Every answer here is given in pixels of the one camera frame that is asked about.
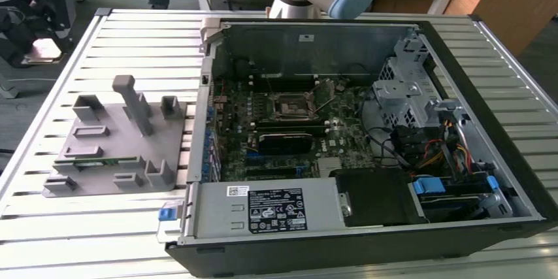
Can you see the CPU socket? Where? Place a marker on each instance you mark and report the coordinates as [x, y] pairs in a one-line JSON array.
[[291, 106]]

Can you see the silver CPU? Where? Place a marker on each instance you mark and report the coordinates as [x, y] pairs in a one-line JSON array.
[[42, 51]]

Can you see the blue disk carrier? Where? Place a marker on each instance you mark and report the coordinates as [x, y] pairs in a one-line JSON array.
[[429, 186]]

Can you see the black graphics card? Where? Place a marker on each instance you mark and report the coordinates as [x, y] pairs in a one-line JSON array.
[[286, 145]]

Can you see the blue plastic latch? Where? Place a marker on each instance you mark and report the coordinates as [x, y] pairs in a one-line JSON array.
[[492, 183], [167, 213]]

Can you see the green RAM stick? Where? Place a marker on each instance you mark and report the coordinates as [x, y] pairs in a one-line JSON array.
[[108, 161]]

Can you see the wooden cabinet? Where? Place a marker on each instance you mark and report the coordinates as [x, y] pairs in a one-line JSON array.
[[514, 4]]

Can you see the grey parts rack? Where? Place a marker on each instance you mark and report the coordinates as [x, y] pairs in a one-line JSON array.
[[126, 148]]

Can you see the black PC case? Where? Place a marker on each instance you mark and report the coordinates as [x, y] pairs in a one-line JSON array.
[[349, 259]]

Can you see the black expansion slot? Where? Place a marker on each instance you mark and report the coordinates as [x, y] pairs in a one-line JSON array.
[[270, 172]]

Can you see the green motherboard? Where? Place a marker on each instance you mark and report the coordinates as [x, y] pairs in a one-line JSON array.
[[349, 109]]

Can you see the grey stand foot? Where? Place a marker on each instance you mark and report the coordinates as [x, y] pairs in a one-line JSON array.
[[8, 91]]

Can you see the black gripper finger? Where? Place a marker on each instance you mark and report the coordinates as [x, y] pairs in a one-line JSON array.
[[63, 42]]

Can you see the white case sticker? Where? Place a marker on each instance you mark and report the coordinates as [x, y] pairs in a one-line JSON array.
[[306, 37]]

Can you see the silver power supply unit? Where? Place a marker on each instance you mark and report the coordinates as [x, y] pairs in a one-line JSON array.
[[218, 207]]

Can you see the metal drive cage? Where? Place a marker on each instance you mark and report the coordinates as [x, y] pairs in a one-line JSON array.
[[397, 91]]

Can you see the silver chipset heatsink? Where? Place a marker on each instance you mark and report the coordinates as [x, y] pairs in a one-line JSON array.
[[331, 165]]

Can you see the silver drive bracket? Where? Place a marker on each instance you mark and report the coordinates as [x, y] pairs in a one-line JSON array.
[[469, 135]]

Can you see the grey case latch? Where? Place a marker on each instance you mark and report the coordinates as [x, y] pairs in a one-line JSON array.
[[211, 25]]

